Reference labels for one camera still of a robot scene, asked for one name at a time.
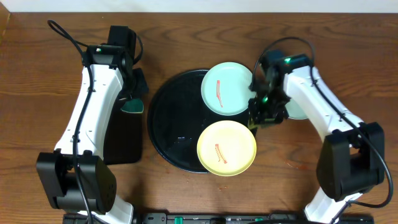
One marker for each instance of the light green plate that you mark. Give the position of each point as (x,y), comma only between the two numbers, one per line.
(225,88)

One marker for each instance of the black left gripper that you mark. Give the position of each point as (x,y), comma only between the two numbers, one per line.
(138,82)

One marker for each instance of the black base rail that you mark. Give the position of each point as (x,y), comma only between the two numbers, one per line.
(162,218)

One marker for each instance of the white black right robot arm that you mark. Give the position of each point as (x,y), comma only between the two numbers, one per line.
(351,158)

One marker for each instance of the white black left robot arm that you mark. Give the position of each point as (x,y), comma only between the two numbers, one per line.
(105,128)

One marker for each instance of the green scrubbing sponge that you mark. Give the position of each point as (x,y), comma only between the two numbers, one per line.
(133,106)

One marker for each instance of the yellow plate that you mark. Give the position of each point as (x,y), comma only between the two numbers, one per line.
(226,148)

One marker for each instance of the round black serving tray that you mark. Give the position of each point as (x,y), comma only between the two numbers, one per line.
(177,116)

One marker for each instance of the black rectangular sponge tray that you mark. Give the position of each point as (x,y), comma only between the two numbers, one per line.
(123,139)

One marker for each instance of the light blue plate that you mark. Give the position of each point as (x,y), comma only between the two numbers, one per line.
(294,111)

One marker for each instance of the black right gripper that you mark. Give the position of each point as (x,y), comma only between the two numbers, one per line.
(259,117)

